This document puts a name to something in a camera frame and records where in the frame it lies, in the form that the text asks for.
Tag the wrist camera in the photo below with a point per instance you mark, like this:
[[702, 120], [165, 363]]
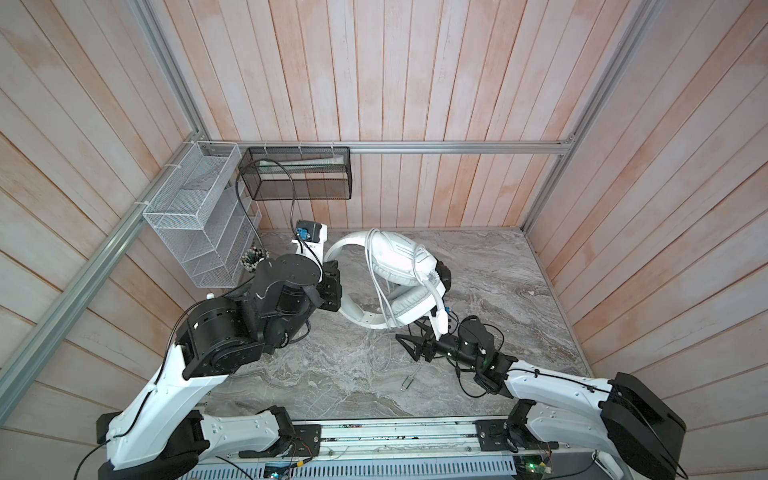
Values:
[[310, 238], [439, 320]]

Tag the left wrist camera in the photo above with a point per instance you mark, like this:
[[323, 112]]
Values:
[[310, 238]]

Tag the horizontal aluminium wall rail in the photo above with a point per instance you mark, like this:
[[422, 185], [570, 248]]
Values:
[[401, 147]]

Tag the black and blue headphones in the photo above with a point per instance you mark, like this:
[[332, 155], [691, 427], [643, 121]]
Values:
[[445, 275]]

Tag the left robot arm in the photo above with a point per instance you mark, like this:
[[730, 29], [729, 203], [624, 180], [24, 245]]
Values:
[[163, 434]]

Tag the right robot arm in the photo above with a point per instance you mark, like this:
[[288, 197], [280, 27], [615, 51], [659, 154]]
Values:
[[619, 417]]

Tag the white wire mesh shelf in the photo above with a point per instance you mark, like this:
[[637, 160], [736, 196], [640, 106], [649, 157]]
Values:
[[197, 213]]

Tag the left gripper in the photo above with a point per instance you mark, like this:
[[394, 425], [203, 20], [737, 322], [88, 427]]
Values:
[[331, 282]]

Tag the black wire mesh basket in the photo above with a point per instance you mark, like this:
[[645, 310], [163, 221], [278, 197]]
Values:
[[297, 173]]

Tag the clear cup of pencils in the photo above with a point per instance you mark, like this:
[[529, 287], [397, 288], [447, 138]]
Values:
[[251, 257]]

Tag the white headphones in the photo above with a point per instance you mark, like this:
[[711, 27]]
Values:
[[404, 278]]

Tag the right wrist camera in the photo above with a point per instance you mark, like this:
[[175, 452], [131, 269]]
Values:
[[439, 320]]

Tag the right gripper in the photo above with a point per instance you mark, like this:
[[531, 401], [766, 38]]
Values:
[[420, 350]]

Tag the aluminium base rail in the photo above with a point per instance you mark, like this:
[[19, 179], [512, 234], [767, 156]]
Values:
[[414, 448]]

